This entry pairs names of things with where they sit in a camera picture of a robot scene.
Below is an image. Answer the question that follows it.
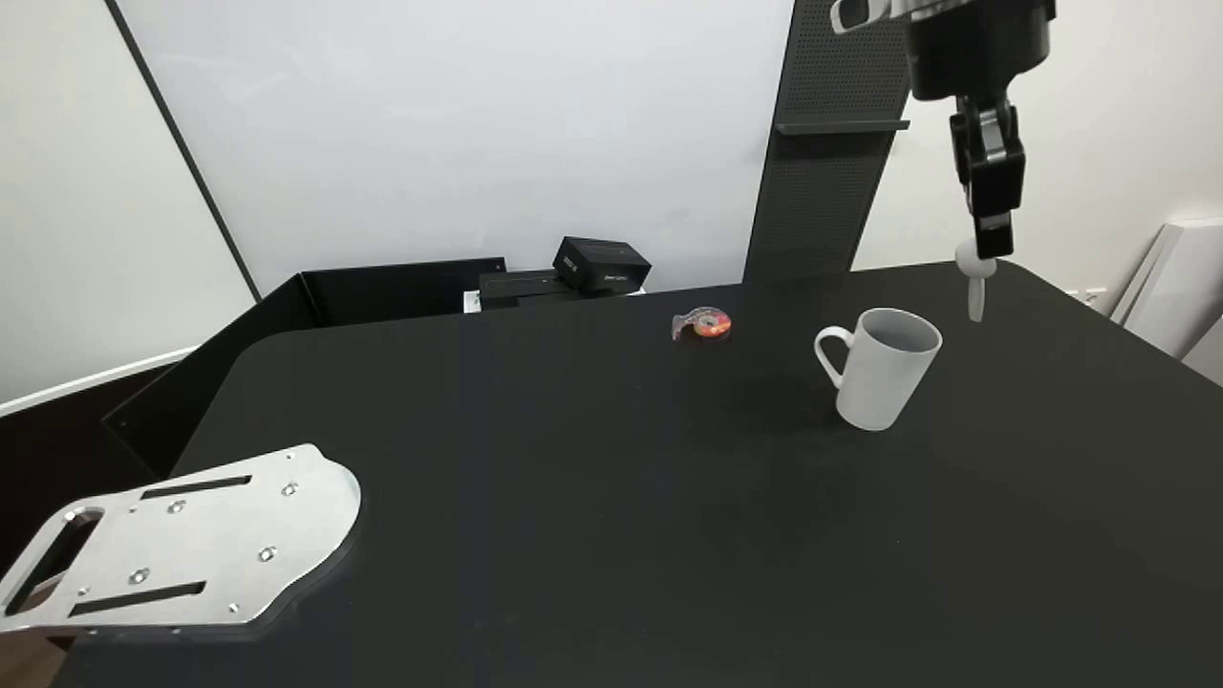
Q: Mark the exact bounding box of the black box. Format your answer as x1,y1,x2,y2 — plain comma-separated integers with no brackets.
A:
554,236,651,294

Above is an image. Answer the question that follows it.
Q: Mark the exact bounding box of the black vertical pillar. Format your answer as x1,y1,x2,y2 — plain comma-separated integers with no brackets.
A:
747,0,910,282

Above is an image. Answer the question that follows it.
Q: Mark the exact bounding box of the white leaning panel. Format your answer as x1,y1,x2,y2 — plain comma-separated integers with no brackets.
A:
1114,221,1223,357

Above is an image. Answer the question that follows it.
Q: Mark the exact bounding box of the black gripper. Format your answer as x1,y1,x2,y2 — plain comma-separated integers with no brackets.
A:
831,0,1060,261

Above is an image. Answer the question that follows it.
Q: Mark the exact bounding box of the grey ceramic mug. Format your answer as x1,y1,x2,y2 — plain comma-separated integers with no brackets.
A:
812,305,943,430

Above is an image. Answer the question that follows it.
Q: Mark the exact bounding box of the orange and white small object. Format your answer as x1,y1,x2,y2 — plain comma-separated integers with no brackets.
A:
673,305,734,340

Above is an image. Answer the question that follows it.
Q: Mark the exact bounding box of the white plastic spoon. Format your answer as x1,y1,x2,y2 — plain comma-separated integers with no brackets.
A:
954,245,996,324

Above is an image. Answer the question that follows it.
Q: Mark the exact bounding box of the silver metal mounting plate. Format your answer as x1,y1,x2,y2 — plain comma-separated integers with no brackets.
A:
0,442,365,634

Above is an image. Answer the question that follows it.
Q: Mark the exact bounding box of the white projection screen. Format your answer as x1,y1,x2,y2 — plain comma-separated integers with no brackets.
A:
116,0,794,290

